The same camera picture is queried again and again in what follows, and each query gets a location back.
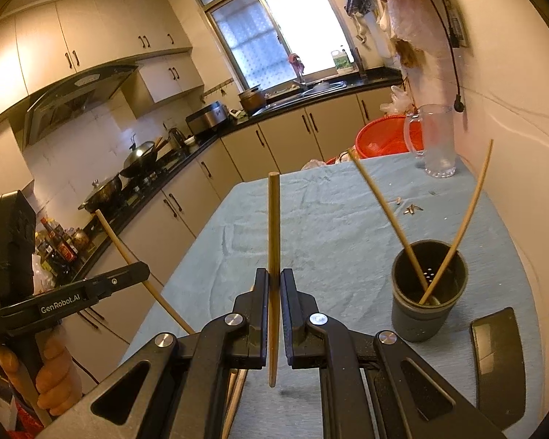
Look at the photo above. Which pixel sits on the black flat rectangular object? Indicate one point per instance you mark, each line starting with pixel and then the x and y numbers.
pixel 498 366

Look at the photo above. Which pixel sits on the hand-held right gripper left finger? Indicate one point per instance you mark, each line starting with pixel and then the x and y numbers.
pixel 261 292

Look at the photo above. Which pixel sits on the black kettle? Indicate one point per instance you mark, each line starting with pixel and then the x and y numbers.
pixel 176 137

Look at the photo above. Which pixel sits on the brown pot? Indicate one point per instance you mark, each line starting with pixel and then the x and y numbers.
pixel 251 100

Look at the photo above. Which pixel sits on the white plastic bag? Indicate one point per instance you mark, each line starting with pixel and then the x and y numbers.
pixel 395 100

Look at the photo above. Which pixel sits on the black range hood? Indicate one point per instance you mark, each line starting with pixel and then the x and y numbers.
pixel 73 96

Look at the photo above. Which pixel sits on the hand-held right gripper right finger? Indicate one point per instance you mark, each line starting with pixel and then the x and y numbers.
pixel 287 292

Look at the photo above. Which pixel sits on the person's left hand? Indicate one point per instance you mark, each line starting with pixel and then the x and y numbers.
pixel 59 375

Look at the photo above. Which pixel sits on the steel pot with lid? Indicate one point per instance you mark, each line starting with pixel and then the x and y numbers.
pixel 103 192

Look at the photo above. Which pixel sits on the metal faucet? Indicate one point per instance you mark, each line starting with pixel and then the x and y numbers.
pixel 300 77

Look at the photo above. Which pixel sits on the beige wall cabinets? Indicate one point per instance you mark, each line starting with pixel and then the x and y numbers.
pixel 96 36

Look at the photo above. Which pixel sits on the crumpled plastic bags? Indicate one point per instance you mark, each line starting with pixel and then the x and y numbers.
pixel 39 274

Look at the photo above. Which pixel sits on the kitchen window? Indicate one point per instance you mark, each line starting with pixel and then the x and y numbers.
pixel 256 32

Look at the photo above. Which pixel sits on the beige base cabinets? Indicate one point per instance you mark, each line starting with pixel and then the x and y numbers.
pixel 279 137

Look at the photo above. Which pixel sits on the small metal pieces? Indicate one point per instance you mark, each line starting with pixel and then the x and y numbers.
pixel 411 209

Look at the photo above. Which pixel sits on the steel sink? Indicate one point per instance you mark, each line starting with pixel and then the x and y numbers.
pixel 311 90

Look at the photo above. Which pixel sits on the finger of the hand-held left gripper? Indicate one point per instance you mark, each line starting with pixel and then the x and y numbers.
pixel 119 279

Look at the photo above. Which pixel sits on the hanging plastic bags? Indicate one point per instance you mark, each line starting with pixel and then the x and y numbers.
pixel 411 13

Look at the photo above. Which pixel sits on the red plastic basket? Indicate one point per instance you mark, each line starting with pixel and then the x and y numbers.
pixel 384 139

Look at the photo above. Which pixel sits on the wall power socket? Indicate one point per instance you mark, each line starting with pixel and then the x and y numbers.
pixel 457 32

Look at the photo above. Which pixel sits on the curved wooden chopstick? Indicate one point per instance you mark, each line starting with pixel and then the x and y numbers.
pixel 473 206

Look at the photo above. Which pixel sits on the green label bottle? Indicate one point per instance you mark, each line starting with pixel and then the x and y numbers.
pixel 342 60

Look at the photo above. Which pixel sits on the dark grey chopstick holder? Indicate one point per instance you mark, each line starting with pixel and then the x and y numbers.
pixel 421 324

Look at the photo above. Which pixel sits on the pink cloth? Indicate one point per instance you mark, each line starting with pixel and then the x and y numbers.
pixel 295 60

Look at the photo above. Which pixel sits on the cluster of condiment bottles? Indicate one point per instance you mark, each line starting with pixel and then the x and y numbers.
pixel 57 244

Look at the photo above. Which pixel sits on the clear glass pitcher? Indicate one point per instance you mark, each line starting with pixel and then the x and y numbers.
pixel 439 155

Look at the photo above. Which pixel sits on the black wok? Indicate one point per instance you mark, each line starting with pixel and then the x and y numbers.
pixel 139 158

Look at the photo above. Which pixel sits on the light blue tablecloth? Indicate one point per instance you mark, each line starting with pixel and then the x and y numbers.
pixel 338 238

